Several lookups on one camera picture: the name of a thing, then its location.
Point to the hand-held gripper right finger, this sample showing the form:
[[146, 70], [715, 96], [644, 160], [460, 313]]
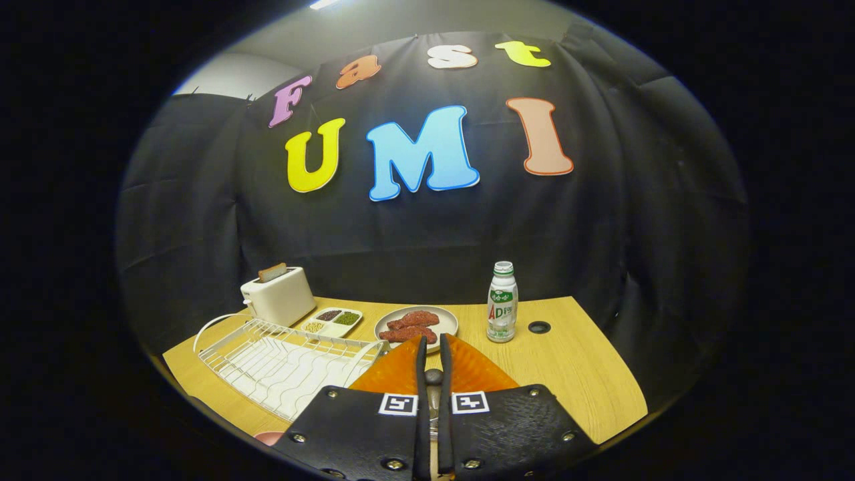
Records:
[[445, 434]]

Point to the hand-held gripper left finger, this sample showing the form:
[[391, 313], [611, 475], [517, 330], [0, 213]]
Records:
[[421, 434]]

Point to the pink plate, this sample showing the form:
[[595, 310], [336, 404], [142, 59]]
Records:
[[269, 438]]

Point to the beige round plate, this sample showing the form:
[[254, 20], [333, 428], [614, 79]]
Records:
[[447, 324]]

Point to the white compartment dish with beans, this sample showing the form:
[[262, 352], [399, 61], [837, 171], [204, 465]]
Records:
[[330, 329]]

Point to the red raw meat piece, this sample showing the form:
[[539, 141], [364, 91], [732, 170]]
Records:
[[414, 319], [407, 335]]

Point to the white ribbed drain tray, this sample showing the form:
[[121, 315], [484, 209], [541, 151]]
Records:
[[294, 381]]

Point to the white green-label drink bottle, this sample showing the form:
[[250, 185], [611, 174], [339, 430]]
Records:
[[502, 307]]

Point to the white toaster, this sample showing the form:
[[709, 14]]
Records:
[[280, 297]]

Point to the toast bread slice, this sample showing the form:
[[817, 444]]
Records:
[[272, 272]]

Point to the ceiling light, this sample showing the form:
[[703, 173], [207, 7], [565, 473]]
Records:
[[324, 3]]

